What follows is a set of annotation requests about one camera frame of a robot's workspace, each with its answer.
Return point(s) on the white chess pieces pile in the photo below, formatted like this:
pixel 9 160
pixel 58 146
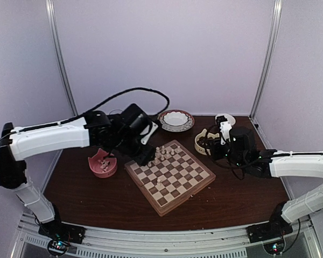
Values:
pixel 104 164

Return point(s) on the aluminium frame post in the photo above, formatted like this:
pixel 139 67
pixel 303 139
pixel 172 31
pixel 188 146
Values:
pixel 60 59
pixel 273 35

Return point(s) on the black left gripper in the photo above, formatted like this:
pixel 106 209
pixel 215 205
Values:
pixel 144 158

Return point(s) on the white queen chess piece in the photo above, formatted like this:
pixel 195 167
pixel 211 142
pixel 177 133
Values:
pixel 158 151

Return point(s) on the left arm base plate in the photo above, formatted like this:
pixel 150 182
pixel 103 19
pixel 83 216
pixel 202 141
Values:
pixel 70 233

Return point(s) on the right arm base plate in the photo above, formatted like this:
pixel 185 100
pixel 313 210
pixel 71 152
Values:
pixel 267 231

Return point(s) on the pink cat-ear bowl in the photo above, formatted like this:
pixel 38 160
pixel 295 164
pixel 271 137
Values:
pixel 95 166

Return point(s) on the cream cat-ear bowl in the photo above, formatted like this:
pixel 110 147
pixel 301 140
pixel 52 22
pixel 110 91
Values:
pixel 199 143

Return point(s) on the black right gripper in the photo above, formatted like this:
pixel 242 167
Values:
pixel 213 149

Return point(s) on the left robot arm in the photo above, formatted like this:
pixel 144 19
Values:
pixel 127 133

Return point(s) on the left aluminium frame post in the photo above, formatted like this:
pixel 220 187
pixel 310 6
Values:
pixel 60 59

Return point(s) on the small white floral bowl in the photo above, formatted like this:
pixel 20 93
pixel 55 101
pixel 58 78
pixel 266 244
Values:
pixel 229 117

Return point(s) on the patterned ceramic plate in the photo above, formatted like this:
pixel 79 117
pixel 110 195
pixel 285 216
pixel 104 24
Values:
pixel 176 129

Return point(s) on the right aluminium frame post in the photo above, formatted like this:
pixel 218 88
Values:
pixel 273 35

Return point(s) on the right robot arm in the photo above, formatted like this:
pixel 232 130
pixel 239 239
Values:
pixel 238 147

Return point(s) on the aluminium front rail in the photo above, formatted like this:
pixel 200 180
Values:
pixel 222 242

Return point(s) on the white scalloped bowl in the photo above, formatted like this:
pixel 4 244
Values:
pixel 175 118

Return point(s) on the wooden chess board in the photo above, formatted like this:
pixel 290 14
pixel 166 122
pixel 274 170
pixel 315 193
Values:
pixel 182 176

